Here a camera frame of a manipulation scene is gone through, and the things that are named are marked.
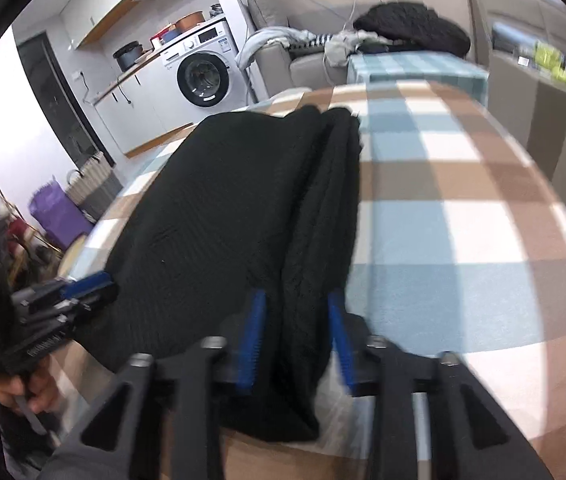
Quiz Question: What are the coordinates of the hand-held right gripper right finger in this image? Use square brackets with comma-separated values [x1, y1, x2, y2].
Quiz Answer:
[327, 291, 554, 480]

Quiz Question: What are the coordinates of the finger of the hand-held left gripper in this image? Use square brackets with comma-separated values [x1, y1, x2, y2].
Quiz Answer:
[20, 291, 118, 328]
[13, 271, 116, 308]

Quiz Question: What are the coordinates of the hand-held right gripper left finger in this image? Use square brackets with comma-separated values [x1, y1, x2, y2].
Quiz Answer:
[50, 290, 269, 480]

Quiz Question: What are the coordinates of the black knit sweater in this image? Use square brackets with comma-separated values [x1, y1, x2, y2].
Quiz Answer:
[75, 104, 364, 443]

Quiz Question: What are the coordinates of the light grey clothes pile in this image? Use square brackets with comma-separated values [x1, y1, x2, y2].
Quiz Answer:
[323, 29, 379, 68]

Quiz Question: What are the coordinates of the person's left hand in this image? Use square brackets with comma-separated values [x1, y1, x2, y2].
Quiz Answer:
[0, 357, 60, 413]

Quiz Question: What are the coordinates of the purple bag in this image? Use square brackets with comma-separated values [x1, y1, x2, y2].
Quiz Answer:
[29, 177, 94, 251]

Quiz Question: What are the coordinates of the cluttered metal rack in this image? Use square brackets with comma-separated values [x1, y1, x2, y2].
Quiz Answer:
[0, 170, 64, 281]

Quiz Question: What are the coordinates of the woven laundry basket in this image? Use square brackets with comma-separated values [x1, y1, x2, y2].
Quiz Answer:
[65, 152, 124, 221]

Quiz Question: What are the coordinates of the checkered blanket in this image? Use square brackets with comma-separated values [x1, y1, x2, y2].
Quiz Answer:
[60, 80, 566, 480]

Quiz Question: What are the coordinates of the white cabinet with wooden trim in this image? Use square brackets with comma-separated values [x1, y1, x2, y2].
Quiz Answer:
[92, 52, 194, 158]

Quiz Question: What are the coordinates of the dark door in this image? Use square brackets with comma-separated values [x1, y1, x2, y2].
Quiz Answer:
[15, 32, 116, 171]

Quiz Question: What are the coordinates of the black cooking pot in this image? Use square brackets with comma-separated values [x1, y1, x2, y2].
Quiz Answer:
[113, 41, 144, 72]

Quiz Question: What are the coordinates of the white washing machine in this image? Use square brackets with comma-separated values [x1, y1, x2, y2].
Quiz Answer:
[159, 19, 245, 111]

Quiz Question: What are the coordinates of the red container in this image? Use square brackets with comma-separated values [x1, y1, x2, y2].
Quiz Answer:
[150, 27, 181, 51]

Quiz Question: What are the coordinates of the grey sofa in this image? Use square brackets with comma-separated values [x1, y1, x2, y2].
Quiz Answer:
[245, 0, 354, 106]

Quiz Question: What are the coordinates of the brown pot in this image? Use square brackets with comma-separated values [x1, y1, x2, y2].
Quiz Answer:
[175, 11, 207, 31]

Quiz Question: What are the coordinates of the teal checkered cloth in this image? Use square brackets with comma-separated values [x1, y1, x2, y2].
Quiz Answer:
[347, 50, 490, 106]

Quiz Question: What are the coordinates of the houndstooth cushion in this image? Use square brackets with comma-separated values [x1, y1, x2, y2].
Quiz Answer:
[288, 32, 336, 53]

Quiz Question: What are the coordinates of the white cloth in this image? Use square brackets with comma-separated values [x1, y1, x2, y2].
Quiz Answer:
[235, 25, 316, 68]

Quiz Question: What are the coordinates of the black jacket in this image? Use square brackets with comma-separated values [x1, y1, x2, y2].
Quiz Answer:
[353, 1, 471, 58]

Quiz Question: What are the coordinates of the light blue pillow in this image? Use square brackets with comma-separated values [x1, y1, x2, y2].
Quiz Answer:
[492, 21, 539, 53]

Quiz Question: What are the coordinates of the yellow-green cloth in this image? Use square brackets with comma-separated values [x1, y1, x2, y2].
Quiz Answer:
[533, 42, 566, 83]

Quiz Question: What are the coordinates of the beige sofa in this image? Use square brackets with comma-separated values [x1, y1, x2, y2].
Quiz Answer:
[468, 0, 566, 91]

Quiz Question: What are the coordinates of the white wall cabinet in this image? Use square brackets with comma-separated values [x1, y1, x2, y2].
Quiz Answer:
[60, 0, 214, 51]

